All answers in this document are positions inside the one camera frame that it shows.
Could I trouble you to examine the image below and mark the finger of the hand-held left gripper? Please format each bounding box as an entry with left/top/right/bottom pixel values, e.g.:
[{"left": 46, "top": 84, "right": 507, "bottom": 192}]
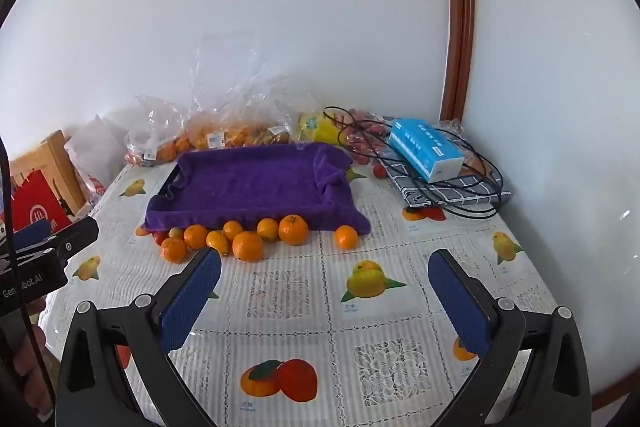
[
  {"left": 12, "top": 219, "right": 53, "bottom": 253},
  {"left": 47, "top": 217, "right": 100, "bottom": 266}
]

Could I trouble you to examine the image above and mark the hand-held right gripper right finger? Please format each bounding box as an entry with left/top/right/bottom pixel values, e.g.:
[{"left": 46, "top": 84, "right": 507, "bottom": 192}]
[{"left": 427, "top": 248, "right": 593, "bottom": 427}]

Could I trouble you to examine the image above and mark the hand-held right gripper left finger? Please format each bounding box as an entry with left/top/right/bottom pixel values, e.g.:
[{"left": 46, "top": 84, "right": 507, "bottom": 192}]
[{"left": 56, "top": 248, "right": 222, "bottom": 427}]

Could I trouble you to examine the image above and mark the oval orange mandarin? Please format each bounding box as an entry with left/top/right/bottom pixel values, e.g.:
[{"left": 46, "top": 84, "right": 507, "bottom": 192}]
[{"left": 205, "top": 230, "right": 231, "bottom": 257}]

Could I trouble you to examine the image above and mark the large bumpy mandarin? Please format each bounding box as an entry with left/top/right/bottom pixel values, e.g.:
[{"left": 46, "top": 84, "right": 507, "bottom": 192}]
[{"left": 232, "top": 231, "right": 264, "bottom": 262}]

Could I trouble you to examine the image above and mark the black tray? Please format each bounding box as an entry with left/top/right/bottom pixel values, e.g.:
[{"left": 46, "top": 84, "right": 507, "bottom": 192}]
[{"left": 159, "top": 159, "right": 183, "bottom": 198}]

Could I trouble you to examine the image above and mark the person's left hand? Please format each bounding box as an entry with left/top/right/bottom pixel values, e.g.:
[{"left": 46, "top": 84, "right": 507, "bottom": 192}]
[{"left": 12, "top": 297, "right": 55, "bottom": 419}]

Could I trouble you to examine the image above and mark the red paper bag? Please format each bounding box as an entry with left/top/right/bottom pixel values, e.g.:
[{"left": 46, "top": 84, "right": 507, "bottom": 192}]
[{"left": 10, "top": 169, "right": 73, "bottom": 233}]

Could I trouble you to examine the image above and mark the wooden chair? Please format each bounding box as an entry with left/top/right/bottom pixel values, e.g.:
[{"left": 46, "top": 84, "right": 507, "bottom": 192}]
[{"left": 9, "top": 130, "right": 93, "bottom": 218}]

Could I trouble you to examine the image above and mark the white plastic bag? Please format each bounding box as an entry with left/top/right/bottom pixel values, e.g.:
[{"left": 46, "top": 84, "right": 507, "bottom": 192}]
[{"left": 64, "top": 114, "right": 131, "bottom": 208}]

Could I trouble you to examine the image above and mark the grey checked cloth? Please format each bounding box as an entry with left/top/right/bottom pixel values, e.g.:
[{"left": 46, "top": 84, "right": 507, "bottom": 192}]
[{"left": 382, "top": 142, "right": 512, "bottom": 210}]

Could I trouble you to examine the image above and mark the clear bag of mixed fruit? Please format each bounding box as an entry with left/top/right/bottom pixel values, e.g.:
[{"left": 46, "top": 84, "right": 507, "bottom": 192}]
[{"left": 124, "top": 94, "right": 191, "bottom": 168}]

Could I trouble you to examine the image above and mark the purple towel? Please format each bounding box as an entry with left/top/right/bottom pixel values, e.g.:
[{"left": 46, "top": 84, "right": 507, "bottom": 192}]
[{"left": 145, "top": 143, "right": 372, "bottom": 238}]

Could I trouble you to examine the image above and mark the blue tissue pack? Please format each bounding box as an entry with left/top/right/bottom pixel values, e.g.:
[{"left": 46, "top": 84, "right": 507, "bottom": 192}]
[{"left": 389, "top": 118, "right": 466, "bottom": 184}]

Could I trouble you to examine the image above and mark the clear bag of kumquats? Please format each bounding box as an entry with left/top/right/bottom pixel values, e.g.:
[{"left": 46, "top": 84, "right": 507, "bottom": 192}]
[{"left": 182, "top": 34, "right": 296, "bottom": 152}]

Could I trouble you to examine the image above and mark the clear bag of brown longans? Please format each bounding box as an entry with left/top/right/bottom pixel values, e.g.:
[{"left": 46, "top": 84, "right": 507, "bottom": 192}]
[{"left": 250, "top": 77, "right": 321, "bottom": 148}]

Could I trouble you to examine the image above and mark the clear bag of red fruit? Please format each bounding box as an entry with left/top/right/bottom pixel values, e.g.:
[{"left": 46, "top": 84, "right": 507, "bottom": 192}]
[{"left": 337, "top": 107, "right": 401, "bottom": 168}]

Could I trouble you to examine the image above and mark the yellow package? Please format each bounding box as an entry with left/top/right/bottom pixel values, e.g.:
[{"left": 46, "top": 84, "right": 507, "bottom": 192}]
[{"left": 298, "top": 112, "right": 346, "bottom": 145}]

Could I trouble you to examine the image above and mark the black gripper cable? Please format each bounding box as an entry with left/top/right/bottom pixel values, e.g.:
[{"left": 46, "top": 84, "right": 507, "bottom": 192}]
[{"left": 0, "top": 134, "right": 56, "bottom": 413}]

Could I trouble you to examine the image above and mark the brown wooden door frame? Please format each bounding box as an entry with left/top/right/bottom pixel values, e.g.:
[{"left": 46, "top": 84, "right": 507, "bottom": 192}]
[{"left": 440, "top": 0, "right": 476, "bottom": 122}]

